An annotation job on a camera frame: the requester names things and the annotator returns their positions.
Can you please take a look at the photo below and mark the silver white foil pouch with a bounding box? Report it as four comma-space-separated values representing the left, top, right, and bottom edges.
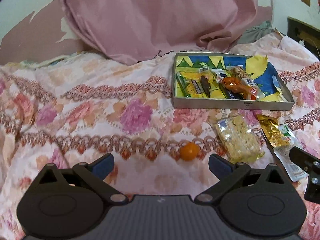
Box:
267, 124, 308, 182

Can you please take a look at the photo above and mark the rice cracker clear packet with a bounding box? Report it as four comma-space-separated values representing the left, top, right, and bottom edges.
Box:
215, 115, 264, 164

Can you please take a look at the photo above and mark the green stick snack packet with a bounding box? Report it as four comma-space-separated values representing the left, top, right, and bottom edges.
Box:
176, 72, 191, 98

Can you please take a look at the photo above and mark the gold foil snack packet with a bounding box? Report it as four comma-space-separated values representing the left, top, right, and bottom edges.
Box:
257, 114, 290, 148

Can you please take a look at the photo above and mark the small orange fruit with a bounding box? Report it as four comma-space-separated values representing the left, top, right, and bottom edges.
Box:
180, 142, 200, 161

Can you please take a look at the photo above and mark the pink satin curtain bundle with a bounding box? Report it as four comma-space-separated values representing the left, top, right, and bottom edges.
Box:
59, 0, 258, 65

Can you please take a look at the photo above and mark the grey green folded cloth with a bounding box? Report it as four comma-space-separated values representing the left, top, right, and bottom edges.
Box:
237, 21, 274, 44

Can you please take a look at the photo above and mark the yellow purple snack bar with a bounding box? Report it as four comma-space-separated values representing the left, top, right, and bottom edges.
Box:
186, 77, 208, 98

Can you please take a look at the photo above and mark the clear packet dark dried snack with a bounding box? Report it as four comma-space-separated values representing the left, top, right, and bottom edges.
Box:
199, 67, 216, 98

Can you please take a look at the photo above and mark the metal tray colourful liner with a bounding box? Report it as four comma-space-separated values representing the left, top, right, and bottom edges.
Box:
172, 51, 295, 111

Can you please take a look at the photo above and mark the orange snack clear red packet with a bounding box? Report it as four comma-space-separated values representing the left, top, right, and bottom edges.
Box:
216, 73, 266, 101

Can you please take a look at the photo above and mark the nut bar white wrapper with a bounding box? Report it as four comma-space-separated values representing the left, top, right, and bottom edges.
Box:
228, 66, 258, 87

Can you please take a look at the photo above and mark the dark wooden desk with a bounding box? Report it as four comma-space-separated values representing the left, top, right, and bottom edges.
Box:
287, 17, 320, 59

